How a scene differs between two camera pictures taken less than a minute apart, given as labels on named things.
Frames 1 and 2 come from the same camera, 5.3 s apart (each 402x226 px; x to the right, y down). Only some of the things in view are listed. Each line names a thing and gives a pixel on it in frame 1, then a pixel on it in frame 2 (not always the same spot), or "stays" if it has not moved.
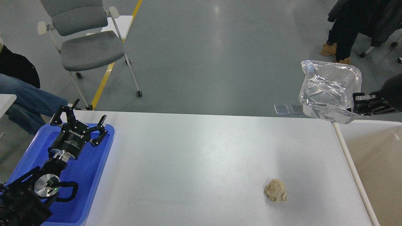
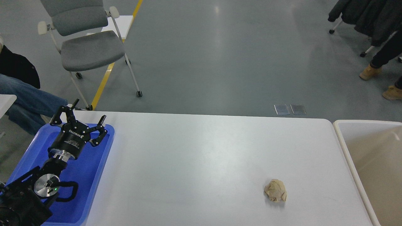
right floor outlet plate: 297,109 stays
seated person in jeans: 33,108 stays
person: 346,14 → 385,55
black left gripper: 73,136 stays
